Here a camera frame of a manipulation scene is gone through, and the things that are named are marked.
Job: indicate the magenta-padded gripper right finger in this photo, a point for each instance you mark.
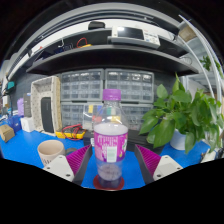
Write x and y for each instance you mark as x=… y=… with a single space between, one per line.
x=166 y=166

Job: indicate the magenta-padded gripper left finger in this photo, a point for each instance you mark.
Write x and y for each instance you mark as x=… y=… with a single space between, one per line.
x=60 y=166

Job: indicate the clear bottle with purple cap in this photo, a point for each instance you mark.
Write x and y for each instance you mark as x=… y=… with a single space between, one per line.
x=110 y=143

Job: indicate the beige patterned mug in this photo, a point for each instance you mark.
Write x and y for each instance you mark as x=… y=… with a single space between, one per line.
x=50 y=150

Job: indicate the flat round red coaster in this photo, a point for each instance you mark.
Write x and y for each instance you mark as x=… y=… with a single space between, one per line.
x=96 y=185

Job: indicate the white power adapter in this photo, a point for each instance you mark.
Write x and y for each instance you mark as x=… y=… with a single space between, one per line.
x=209 y=155

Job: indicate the black speaker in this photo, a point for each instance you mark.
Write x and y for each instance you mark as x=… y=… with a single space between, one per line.
x=47 y=115

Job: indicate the small white box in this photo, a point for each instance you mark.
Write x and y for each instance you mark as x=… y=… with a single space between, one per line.
x=27 y=124

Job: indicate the green plant in white pot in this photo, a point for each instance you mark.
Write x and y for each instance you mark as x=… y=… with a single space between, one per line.
x=181 y=113

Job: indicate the blue box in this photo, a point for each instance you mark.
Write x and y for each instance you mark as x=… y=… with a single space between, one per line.
x=15 y=123

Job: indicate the white perforated crate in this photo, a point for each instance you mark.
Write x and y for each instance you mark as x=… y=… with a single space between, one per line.
x=36 y=106

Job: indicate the dark grey flat box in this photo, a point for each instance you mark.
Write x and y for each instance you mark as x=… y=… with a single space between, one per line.
x=27 y=105

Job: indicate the purple bag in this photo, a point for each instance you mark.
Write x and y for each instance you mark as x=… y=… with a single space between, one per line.
x=20 y=107

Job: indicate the dark workbench shelf unit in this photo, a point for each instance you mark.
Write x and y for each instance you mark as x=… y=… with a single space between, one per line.
x=110 y=61

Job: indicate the white metal rack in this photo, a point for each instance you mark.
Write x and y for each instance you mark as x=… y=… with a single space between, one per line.
x=208 y=56

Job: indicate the white oscilloscope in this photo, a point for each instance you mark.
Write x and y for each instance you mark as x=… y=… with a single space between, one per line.
x=136 y=34

